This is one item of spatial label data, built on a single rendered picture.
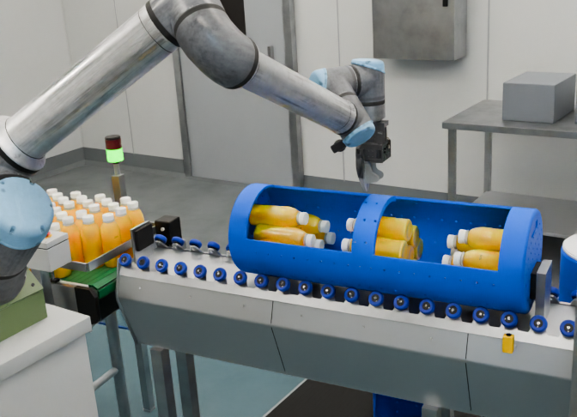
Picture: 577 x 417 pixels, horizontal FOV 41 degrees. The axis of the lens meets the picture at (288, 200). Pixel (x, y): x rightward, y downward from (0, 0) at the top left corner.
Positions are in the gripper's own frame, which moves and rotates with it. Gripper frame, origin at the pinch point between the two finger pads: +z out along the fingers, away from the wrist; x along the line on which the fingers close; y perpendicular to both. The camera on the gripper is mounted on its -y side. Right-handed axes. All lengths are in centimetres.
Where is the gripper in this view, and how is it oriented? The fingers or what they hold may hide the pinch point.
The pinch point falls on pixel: (363, 186)
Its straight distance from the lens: 225.3
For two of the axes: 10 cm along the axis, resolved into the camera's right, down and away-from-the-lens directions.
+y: 8.9, 0.9, -4.4
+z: 0.5, 9.5, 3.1
